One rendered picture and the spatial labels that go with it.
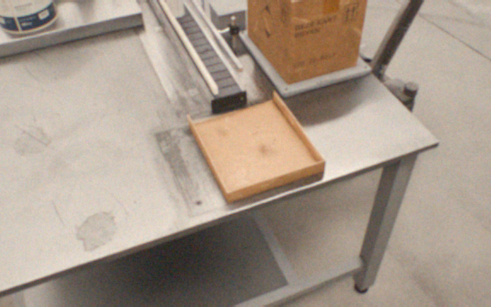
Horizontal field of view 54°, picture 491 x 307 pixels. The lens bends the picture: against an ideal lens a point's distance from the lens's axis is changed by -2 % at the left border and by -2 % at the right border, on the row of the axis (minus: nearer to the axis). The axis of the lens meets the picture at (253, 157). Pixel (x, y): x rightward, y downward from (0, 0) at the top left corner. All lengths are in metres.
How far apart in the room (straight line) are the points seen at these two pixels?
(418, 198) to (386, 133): 1.02
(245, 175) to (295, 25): 0.43
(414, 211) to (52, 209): 1.58
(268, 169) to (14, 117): 0.75
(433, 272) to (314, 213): 0.55
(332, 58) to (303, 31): 0.16
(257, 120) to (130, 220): 0.45
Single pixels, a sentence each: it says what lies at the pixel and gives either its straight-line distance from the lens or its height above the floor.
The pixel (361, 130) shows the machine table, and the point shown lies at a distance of 1.38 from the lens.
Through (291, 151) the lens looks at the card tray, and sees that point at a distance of 1.29.
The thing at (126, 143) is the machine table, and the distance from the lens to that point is 1.36.
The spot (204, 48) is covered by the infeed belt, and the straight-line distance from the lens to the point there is 1.58.
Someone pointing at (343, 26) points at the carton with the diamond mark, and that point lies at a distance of 1.45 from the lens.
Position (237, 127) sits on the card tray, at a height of 0.83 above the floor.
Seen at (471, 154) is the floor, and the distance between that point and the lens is 2.66.
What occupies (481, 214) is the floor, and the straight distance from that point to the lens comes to 2.41.
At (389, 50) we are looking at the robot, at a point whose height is 0.50.
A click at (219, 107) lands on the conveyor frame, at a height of 0.85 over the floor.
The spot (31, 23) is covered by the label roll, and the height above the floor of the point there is 0.91.
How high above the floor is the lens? 1.75
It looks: 46 degrees down
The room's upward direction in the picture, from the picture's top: 1 degrees counter-clockwise
